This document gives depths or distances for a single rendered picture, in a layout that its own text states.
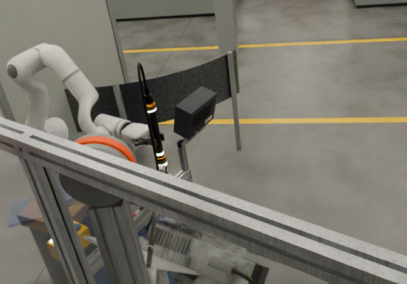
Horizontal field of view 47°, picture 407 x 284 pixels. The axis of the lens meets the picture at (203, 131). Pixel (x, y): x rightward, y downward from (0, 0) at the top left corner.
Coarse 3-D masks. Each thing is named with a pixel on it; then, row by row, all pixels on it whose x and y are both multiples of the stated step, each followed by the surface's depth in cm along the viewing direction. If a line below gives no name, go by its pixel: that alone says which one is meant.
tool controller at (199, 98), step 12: (192, 96) 260; (204, 96) 261; (216, 96) 266; (180, 108) 251; (192, 108) 252; (204, 108) 259; (180, 120) 255; (192, 120) 252; (204, 120) 266; (180, 132) 261; (192, 132) 259
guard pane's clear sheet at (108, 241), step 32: (0, 160) 94; (0, 192) 102; (32, 192) 92; (64, 192) 84; (96, 192) 77; (0, 224) 114; (32, 224) 101; (64, 224) 91; (96, 224) 83; (128, 224) 76; (160, 224) 70; (0, 256) 127; (32, 256) 112; (96, 256) 90; (128, 256) 82; (160, 256) 75; (192, 256) 70; (224, 256) 65; (256, 256) 60
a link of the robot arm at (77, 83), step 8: (80, 72) 189; (64, 80) 187; (72, 80) 186; (80, 80) 187; (72, 88) 187; (80, 88) 187; (88, 88) 188; (80, 96) 188; (88, 96) 188; (96, 96) 190; (80, 104) 189; (88, 104) 186; (80, 112) 187; (88, 112) 185; (80, 120) 186; (88, 120) 184; (88, 128) 185; (96, 128) 186; (104, 128) 188
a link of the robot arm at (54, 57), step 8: (40, 48) 189; (48, 48) 186; (56, 48) 186; (40, 56) 188; (48, 56) 185; (56, 56) 185; (64, 56) 186; (48, 64) 187; (56, 64) 185; (64, 64) 186; (72, 64) 187; (56, 72) 187; (64, 72) 186; (72, 72) 186
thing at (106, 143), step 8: (88, 136) 97; (96, 136) 96; (104, 136) 97; (112, 136) 98; (88, 144) 94; (96, 144) 94; (104, 144) 95; (112, 144) 95; (120, 144) 97; (104, 152) 93; (112, 152) 94; (120, 152) 96; (128, 152) 98; (128, 160) 97
